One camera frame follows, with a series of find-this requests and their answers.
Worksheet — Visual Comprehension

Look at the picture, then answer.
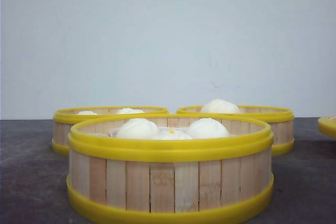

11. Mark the front bamboo steamer basket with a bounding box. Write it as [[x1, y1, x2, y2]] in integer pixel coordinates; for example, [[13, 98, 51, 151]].
[[67, 115, 274, 223]]

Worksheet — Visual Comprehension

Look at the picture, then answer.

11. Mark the right white steamed bun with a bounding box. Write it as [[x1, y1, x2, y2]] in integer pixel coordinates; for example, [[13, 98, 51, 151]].
[[186, 118, 230, 139]]

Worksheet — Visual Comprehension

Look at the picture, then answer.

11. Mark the yellow woven steamer lid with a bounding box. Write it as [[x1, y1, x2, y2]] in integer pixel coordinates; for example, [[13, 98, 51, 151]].
[[318, 115, 336, 138]]

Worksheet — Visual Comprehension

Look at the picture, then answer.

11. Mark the front bun with yellow dot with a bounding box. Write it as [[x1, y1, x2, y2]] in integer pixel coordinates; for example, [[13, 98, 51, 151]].
[[151, 129, 192, 140]]

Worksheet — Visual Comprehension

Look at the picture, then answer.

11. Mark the white bun in right basket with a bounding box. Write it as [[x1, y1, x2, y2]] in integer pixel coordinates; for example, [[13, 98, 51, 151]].
[[200, 99, 240, 114]]

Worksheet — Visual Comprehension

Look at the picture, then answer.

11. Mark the white steamed bun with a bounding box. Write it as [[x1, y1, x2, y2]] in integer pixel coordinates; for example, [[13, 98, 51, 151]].
[[186, 118, 230, 139], [116, 118, 160, 139]]

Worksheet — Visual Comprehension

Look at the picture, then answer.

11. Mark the right bun in left basket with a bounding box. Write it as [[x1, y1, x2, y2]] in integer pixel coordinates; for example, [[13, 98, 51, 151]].
[[116, 108, 144, 114]]

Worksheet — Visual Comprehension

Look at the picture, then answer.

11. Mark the left white steamed bun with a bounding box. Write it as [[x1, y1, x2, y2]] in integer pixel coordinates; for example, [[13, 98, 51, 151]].
[[116, 118, 160, 139]]

